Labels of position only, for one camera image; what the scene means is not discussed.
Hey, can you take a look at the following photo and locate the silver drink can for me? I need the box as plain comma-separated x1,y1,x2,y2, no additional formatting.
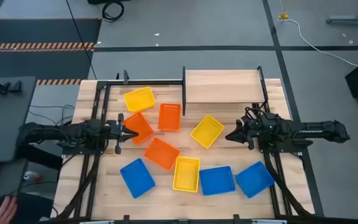
22,170,42,182

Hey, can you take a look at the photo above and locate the blue plastic basket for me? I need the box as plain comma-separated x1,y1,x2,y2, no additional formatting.
198,166,236,197
234,161,275,199
119,157,157,199

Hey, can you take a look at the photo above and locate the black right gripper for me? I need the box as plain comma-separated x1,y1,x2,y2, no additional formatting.
225,113,262,150

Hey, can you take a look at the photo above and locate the black sleeved cable bundle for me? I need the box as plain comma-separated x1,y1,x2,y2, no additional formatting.
54,154,101,220
264,154,312,217

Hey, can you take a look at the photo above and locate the coiled black floor cable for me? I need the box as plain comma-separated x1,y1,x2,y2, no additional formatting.
101,1,125,23

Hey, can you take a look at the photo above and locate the long black floor cable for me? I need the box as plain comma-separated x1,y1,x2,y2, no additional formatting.
65,0,97,81

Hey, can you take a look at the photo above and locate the yellow plastic basket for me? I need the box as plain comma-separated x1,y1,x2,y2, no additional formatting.
172,156,201,194
190,114,225,149
123,86,156,113

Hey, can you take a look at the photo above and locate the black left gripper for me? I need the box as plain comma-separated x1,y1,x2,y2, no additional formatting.
107,113,139,156

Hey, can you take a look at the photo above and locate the black mat with hazard stripes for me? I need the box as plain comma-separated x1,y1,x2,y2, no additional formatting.
0,17,103,85

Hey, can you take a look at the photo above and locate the white floor cable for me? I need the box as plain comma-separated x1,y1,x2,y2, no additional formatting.
278,0,358,67

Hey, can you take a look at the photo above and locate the wooden shelf with black frame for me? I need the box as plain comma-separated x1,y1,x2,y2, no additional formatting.
181,65,270,116

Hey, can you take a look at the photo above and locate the gray metal table leg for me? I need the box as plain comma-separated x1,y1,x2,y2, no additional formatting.
326,0,358,25

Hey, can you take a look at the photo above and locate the black desk support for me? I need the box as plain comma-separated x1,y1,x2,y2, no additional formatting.
16,144,63,170

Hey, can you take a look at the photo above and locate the orange plastic basket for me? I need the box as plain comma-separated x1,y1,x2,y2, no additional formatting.
157,103,182,133
122,111,155,146
144,137,181,171

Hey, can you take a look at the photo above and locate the dark gray desk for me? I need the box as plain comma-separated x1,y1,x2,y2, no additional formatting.
0,76,37,164

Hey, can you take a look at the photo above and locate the black aluminium table frame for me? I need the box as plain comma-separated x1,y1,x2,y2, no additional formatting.
50,73,326,224

